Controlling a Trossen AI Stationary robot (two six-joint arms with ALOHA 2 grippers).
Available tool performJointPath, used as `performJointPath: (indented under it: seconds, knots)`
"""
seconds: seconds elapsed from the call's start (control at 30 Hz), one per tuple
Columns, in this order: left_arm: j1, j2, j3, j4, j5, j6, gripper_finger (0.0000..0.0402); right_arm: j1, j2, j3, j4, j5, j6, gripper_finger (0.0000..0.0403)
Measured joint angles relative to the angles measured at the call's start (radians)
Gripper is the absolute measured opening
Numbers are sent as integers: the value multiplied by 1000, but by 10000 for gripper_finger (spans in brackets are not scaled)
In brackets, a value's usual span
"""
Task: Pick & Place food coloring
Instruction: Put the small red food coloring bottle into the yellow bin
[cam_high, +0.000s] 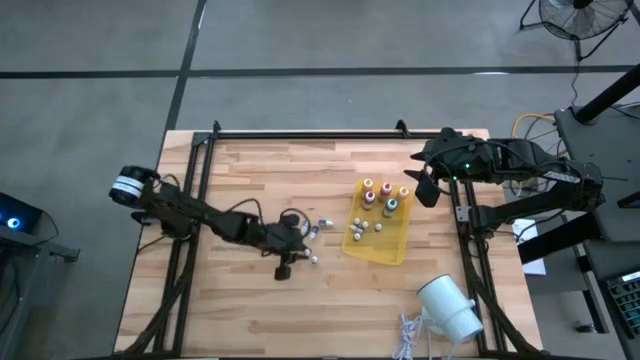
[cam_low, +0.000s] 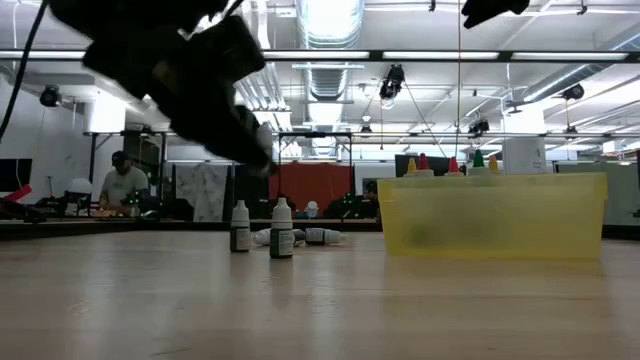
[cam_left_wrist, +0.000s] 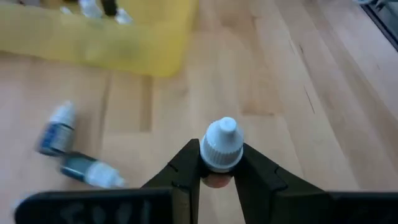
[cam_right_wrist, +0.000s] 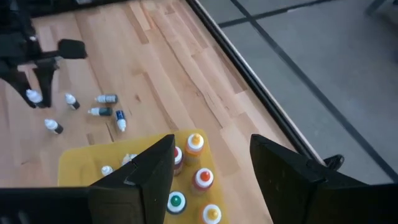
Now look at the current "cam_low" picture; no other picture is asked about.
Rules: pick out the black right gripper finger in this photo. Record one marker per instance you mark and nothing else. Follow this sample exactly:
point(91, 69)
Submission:
point(477, 12)

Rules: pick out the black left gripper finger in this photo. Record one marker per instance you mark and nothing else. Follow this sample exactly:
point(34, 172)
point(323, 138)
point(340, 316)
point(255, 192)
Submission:
point(235, 137)

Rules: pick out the small brown dye bottle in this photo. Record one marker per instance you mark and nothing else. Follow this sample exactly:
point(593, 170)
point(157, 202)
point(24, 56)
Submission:
point(265, 136)

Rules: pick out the small black dye bottle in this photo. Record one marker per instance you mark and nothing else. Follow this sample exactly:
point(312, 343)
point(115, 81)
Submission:
point(240, 239)

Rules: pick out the dropper bottles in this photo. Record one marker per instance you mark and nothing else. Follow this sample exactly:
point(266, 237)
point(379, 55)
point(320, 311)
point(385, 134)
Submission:
point(262, 237)
point(316, 236)

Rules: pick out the small dark green dye bottle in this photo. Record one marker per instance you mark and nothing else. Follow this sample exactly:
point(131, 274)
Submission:
point(281, 242)

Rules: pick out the small vials group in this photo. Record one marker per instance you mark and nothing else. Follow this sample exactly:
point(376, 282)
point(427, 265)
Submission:
point(299, 236)

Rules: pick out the large green dye bottle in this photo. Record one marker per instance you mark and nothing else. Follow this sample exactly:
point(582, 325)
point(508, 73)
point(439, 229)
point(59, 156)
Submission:
point(478, 159)

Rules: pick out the large orange dye bottle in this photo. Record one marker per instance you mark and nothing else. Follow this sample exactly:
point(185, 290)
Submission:
point(453, 166)

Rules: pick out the large red dye bottle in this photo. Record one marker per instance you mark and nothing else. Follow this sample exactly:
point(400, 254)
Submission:
point(423, 162)

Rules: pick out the yellow translucent plastic bin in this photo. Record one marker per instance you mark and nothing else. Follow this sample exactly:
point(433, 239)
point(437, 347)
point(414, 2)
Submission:
point(500, 220)

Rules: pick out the white LED light strip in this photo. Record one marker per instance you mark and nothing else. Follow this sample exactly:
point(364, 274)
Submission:
point(60, 54)
point(570, 55)
point(315, 54)
point(440, 54)

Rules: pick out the white patterned hanging cloth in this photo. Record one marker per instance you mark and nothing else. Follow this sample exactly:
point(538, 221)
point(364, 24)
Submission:
point(200, 190)

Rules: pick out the white building column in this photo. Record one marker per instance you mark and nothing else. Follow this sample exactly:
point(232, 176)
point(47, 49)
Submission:
point(100, 120)
point(523, 150)

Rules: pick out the small white container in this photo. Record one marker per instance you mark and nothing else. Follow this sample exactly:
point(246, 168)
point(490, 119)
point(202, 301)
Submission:
point(311, 209)

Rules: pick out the black ceiling spotlight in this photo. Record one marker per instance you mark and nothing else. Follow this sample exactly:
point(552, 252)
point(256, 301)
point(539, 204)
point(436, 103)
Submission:
point(50, 95)
point(573, 91)
point(391, 82)
point(478, 126)

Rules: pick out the person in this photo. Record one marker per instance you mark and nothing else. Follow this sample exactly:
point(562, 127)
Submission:
point(371, 197)
point(122, 185)

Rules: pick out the white round lamp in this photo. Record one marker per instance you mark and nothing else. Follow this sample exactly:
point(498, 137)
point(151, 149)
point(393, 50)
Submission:
point(80, 186)

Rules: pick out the dark chalkboard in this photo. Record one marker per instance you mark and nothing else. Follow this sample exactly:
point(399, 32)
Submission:
point(370, 189)

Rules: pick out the large yellow dye bottle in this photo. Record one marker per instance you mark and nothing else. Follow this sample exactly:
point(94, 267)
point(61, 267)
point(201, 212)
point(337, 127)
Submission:
point(493, 163)
point(411, 167)

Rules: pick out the black monitor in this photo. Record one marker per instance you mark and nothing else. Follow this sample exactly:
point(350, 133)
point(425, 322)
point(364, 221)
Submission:
point(15, 175)

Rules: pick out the small red tag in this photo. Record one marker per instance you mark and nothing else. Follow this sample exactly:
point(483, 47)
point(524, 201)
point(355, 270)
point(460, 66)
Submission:
point(17, 192)

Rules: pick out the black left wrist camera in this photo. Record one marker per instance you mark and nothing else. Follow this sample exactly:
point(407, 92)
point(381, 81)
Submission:
point(230, 50)

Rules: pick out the orange partition wall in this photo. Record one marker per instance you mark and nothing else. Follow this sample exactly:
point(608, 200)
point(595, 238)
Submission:
point(310, 182)

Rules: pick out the black overhead frame bar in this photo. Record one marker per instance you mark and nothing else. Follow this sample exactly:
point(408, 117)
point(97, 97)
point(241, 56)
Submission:
point(376, 55)

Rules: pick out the black table edge rail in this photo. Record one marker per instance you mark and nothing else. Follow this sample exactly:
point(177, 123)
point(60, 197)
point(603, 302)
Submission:
point(150, 226)

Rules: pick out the silver round ventilation duct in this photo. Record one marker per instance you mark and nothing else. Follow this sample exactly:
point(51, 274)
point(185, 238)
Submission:
point(327, 30)

